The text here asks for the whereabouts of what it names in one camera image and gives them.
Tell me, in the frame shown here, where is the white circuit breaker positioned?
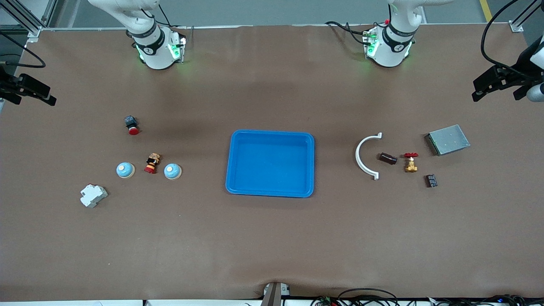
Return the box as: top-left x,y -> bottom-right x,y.
80,184 -> 108,208

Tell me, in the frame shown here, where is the white half-ring pipe clamp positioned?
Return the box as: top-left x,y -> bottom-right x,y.
355,132 -> 383,181

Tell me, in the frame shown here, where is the glossy blue call bell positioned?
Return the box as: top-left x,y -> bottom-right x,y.
116,162 -> 136,179

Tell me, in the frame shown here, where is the red button yellow collar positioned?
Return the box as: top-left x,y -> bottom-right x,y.
144,153 -> 161,174

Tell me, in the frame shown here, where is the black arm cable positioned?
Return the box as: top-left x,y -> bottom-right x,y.
0,31 -> 46,68
481,0 -> 544,73

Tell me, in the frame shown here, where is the aluminium frame profile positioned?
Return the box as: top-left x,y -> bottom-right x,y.
0,0 -> 58,43
508,0 -> 544,33

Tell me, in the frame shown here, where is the blue plastic tray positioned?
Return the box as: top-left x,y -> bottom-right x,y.
225,130 -> 315,198

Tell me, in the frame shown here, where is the black cable bundle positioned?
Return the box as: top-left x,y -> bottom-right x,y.
310,294 -> 544,306

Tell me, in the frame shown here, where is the red button black body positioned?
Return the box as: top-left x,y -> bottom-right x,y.
124,115 -> 140,136

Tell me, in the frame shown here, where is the black base power cable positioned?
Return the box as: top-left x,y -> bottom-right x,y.
325,20 -> 372,45

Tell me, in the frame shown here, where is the brass valve red handle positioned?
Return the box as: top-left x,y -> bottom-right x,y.
403,152 -> 419,173

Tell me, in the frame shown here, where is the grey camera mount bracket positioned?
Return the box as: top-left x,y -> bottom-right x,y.
261,282 -> 290,306

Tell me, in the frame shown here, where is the grey metal box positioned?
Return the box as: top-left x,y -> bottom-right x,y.
425,124 -> 471,156

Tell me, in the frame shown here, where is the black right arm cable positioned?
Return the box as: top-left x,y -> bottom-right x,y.
0,31 -> 46,68

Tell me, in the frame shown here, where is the black looped cable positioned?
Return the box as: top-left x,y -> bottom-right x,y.
338,288 -> 399,306

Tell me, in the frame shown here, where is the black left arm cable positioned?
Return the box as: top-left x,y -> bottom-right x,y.
481,0 -> 544,73

